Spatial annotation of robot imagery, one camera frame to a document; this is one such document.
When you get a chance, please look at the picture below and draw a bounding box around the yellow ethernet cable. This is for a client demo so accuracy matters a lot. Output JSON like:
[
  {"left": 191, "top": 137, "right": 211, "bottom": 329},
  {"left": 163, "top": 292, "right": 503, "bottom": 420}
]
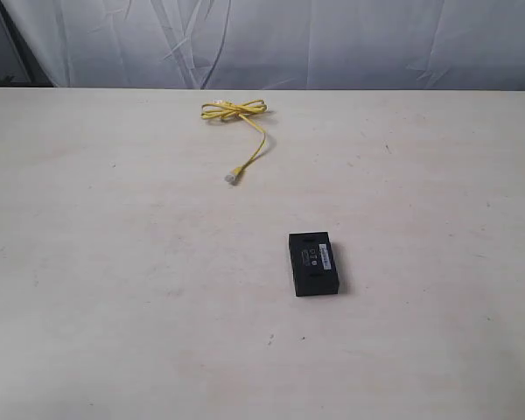
[{"left": 200, "top": 99, "right": 269, "bottom": 188}]

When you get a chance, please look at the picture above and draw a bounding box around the black network switch box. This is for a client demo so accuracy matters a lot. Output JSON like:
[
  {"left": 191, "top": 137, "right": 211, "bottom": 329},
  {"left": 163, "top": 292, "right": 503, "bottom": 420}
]
[{"left": 288, "top": 232, "right": 340, "bottom": 298}]

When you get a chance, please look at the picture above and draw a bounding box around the white backdrop curtain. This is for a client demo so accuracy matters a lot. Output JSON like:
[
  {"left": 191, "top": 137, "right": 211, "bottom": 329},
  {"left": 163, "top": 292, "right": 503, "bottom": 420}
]
[{"left": 0, "top": 1, "right": 525, "bottom": 90}]

